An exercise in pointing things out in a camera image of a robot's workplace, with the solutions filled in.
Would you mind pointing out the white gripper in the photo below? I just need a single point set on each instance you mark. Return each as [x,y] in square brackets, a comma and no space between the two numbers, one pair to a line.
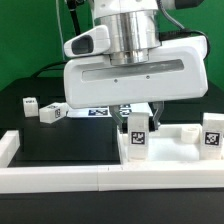
[174,71]

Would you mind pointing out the white square table top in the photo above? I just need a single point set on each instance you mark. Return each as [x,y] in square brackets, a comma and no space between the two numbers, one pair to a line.
[180,142]

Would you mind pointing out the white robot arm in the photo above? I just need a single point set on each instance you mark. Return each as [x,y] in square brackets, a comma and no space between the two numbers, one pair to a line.
[135,53]

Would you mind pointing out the white marker sheet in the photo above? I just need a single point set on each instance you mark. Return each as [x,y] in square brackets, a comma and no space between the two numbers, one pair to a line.
[124,110]

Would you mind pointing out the white U-shaped obstacle fence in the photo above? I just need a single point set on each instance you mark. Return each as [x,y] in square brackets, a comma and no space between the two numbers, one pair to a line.
[125,176]

